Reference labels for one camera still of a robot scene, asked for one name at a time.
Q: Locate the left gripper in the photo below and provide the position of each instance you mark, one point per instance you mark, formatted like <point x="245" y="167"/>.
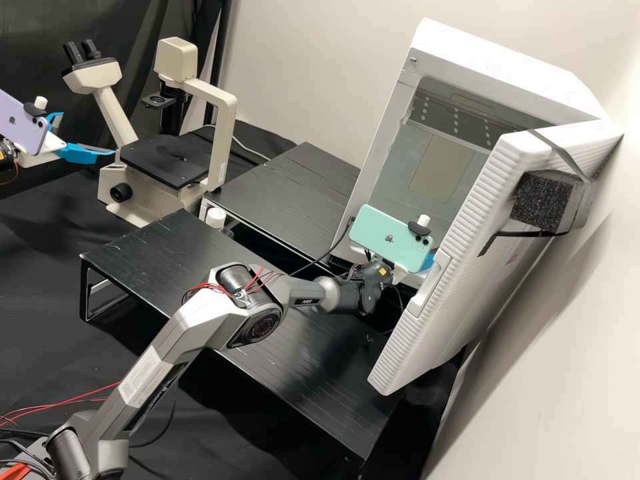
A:
<point x="42" y="157"/>

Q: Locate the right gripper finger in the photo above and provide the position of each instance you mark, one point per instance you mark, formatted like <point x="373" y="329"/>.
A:
<point x="430" y="264"/>

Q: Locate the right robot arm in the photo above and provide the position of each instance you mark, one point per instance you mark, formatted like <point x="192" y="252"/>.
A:
<point x="165" y="345"/>

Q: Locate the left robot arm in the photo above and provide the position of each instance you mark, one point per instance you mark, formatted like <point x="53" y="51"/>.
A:
<point x="6" y="152"/>

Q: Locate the cream microscope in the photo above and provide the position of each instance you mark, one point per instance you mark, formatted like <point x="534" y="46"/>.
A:
<point x="220" y="125"/>

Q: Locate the incubator door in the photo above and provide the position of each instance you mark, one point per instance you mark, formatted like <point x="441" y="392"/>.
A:
<point x="475" y="250"/>

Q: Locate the black platform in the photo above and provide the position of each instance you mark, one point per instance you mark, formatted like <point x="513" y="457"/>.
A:
<point x="165" y="250"/>
<point x="280" y="190"/>

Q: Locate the white-capped bottle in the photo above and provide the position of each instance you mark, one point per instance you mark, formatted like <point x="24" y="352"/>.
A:
<point x="216" y="216"/>

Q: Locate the white incubator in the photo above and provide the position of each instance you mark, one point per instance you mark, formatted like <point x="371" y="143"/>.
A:
<point x="450" y="60"/>

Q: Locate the left wrist camera phone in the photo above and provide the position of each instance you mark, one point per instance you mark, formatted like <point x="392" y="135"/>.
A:
<point x="20" y="127"/>

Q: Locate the wrist camera phone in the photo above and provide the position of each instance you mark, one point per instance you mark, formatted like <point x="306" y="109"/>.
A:
<point x="385" y="235"/>
<point x="20" y="127"/>

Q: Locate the right wrist camera phone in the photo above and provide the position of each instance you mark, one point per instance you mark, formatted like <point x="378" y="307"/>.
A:
<point x="385" y="235"/>

